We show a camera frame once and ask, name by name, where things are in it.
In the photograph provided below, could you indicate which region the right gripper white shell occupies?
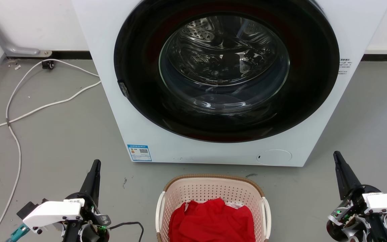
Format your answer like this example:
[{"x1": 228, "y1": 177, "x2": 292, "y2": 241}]
[{"x1": 326, "y1": 151, "x2": 387, "y2": 242}]

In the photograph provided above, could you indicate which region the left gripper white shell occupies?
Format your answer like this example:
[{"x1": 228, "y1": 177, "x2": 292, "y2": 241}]
[{"x1": 22, "y1": 159, "x2": 112, "y2": 242}]

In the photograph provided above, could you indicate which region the beige perforated plastic laundry basket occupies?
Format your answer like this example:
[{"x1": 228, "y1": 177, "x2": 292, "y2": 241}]
[{"x1": 155, "y1": 174, "x2": 272, "y2": 242}]

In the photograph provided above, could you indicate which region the blue energy label sticker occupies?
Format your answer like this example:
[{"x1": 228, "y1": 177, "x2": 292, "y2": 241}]
[{"x1": 127, "y1": 145, "x2": 153, "y2": 162}]

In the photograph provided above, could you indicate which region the round white filter cover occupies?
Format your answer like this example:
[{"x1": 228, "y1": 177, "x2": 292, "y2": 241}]
[{"x1": 256, "y1": 149, "x2": 293, "y2": 166}]

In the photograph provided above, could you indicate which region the white front-load washing machine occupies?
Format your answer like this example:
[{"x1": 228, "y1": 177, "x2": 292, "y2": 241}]
[{"x1": 72, "y1": 0, "x2": 387, "y2": 167}]

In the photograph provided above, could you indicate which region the small printed warning label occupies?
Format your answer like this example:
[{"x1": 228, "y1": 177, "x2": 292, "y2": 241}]
[{"x1": 338, "y1": 58, "x2": 352, "y2": 76}]

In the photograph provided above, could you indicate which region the red garment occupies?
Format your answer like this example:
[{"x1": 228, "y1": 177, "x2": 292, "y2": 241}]
[{"x1": 168, "y1": 198, "x2": 256, "y2": 242}]

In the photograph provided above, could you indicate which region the black round glass washer door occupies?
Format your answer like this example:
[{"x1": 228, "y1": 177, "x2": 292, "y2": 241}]
[{"x1": 114, "y1": 0, "x2": 340, "y2": 143}]

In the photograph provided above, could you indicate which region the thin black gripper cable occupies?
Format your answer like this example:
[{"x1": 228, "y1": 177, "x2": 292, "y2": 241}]
[{"x1": 108, "y1": 221, "x2": 144, "y2": 242}]

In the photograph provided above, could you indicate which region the teal cable connector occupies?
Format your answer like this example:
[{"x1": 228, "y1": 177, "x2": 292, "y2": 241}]
[{"x1": 5, "y1": 225, "x2": 31, "y2": 242}]

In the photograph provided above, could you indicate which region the long looping white cable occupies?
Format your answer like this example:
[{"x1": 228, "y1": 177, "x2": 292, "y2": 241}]
[{"x1": 0, "y1": 58, "x2": 100, "y2": 242}]

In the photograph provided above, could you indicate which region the grey wall pipe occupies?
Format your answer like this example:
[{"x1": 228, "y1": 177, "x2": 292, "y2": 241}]
[{"x1": 0, "y1": 0, "x2": 52, "y2": 57}]

